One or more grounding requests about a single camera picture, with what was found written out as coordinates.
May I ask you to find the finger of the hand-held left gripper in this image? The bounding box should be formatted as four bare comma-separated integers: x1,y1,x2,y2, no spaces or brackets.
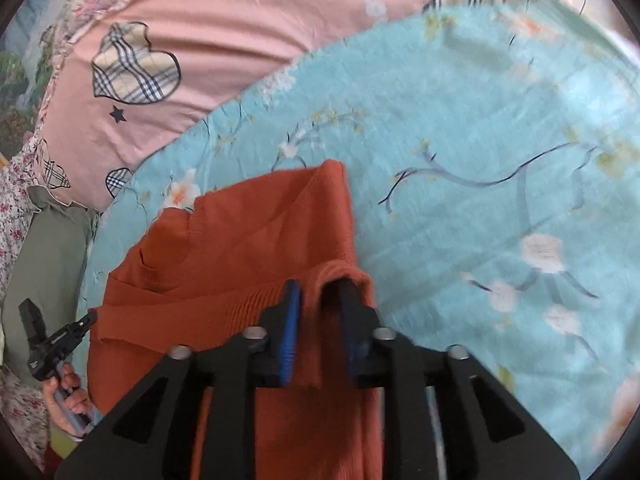
18,298,45,343
49,310,99,348

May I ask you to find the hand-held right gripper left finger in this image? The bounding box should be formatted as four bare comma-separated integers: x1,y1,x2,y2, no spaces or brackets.
55,280,303,480

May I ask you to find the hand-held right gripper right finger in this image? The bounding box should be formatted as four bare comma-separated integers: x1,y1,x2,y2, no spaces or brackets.
339,280,582,480

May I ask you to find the orange knit sweater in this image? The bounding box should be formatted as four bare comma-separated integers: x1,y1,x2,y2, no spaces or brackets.
87,159,387,480

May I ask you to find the person's left hand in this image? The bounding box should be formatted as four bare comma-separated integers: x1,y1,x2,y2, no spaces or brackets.
42,363,97,435

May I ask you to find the green ruffled pillow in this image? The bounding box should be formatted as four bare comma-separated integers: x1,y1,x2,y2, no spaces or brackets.
0,185,101,361

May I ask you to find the light blue floral bed sheet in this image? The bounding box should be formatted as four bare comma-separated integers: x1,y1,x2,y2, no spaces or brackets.
79,0,640,480

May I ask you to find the pink quilt with plaid hearts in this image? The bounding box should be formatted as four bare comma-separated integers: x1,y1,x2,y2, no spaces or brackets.
34,0,573,212

